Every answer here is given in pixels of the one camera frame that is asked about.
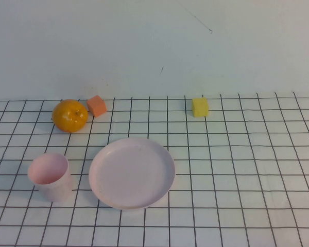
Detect orange foam cube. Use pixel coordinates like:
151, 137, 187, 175
86, 95, 108, 118

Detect orange mandarin fruit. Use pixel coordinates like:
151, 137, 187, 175
51, 99, 89, 133

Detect yellow foam cube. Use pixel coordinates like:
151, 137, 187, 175
191, 97, 210, 118

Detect white black-grid tablecloth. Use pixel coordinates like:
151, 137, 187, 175
0, 91, 309, 247

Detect pink plastic cup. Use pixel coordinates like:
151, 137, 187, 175
27, 152, 74, 203

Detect pink round plate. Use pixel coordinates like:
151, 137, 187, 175
88, 137, 176, 211

